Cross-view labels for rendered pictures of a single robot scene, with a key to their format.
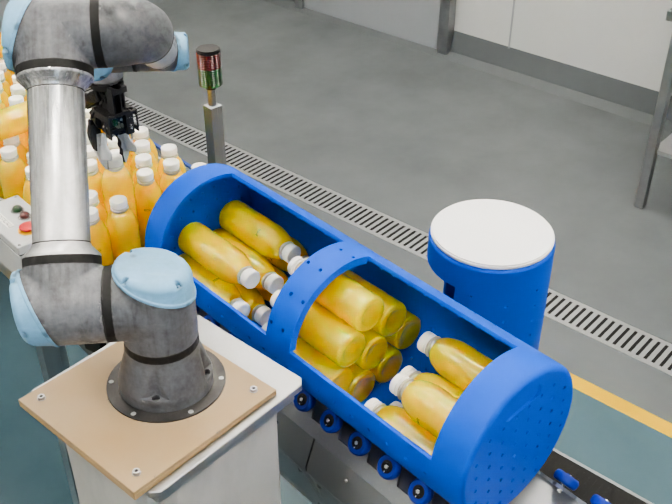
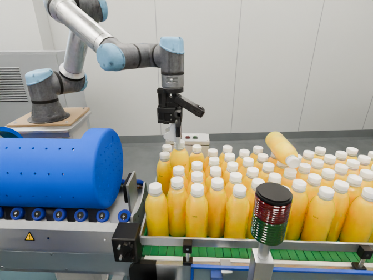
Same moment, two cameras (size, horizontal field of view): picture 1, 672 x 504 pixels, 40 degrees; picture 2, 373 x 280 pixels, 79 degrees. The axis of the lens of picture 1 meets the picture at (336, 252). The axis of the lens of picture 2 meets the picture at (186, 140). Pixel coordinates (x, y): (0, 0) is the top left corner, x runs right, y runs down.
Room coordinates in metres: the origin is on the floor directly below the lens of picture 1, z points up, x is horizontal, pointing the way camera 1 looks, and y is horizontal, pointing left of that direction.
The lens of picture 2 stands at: (2.38, -0.02, 1.50)
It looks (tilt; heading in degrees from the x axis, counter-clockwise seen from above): 23 degrees down; 135
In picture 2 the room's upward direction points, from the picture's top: straight up
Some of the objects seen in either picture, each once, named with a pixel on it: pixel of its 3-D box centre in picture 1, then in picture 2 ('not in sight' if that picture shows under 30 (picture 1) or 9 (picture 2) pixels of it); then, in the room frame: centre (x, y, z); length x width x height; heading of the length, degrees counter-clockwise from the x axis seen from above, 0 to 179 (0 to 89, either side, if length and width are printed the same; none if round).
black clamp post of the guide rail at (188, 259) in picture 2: not in sight; (187, 251); (2.04, 0.33, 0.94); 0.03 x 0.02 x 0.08; 43
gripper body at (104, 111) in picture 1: (111, 106); (171, 105); (1.80, 0.48, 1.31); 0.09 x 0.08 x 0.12; 43
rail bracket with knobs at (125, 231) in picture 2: not in sight; (129, 242); (1.89, 0.22, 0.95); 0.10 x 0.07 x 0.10; 133
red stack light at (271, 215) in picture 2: (208, 59); (271, 204); (2.25, 0.33, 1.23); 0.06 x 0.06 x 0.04
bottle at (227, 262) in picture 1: (218, 256); not in sight; (1.54, 0.24, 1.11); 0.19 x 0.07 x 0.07; 43
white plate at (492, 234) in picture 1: (492, 232); not in sight; (1.74, -0.35, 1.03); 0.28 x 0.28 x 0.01
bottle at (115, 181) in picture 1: (119, 199); (180, 168); (1.82, 0.50, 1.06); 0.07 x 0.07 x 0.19
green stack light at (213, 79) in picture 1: (210, 75); (268, 223); (2.25, 0.33, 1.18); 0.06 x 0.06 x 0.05
